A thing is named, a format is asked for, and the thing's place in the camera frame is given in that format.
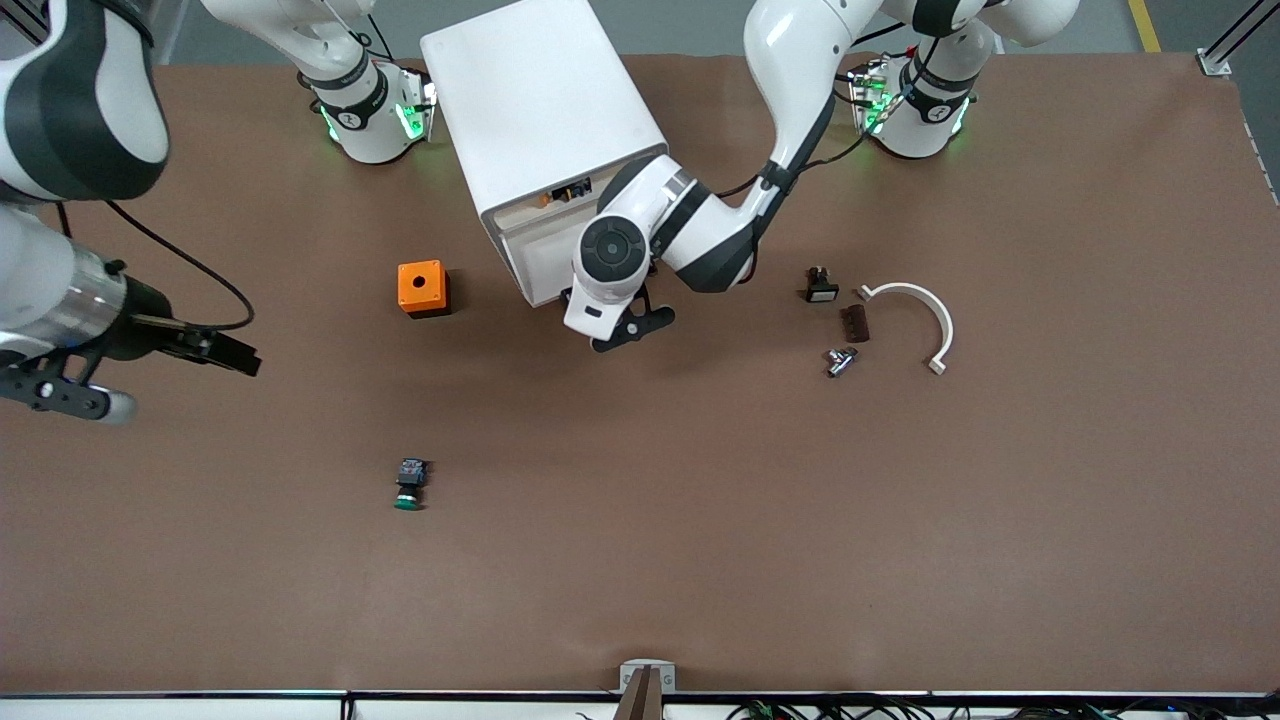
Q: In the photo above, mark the brown wooden post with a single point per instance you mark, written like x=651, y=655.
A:
x=640, y=700

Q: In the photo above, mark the white drawer cabinet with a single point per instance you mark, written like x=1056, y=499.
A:
x=540, y=90

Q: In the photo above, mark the orange button enclosure box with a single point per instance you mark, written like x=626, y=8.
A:
x=420, y=285

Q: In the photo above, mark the small brown block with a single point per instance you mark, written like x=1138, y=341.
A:
x=855, y=323

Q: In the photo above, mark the green mushroom push button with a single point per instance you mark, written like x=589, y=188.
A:
x=409, y=480

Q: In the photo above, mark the black aluminium frame post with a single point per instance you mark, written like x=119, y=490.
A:
x=25, y=15
x=1250, y=25

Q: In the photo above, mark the small black switch module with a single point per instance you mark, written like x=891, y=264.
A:
x=822, y=290

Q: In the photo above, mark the silver corner bracket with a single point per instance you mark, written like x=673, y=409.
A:
x=1213, y=63

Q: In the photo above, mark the white curved plastic bracket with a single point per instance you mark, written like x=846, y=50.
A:
x=946, y=330

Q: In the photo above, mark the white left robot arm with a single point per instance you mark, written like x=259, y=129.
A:
x=790, y=50

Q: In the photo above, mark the small metal fitting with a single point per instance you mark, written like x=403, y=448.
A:
x=840, y=362

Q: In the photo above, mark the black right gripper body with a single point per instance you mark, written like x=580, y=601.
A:
x=143, y=327

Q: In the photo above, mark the grey metal edge bracket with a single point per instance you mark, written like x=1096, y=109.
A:
x=648, y=672

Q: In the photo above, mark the white table frame rail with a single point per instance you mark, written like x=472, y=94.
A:
x=200, y=708

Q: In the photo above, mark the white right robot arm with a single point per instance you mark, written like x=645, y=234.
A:
x=370, y=120

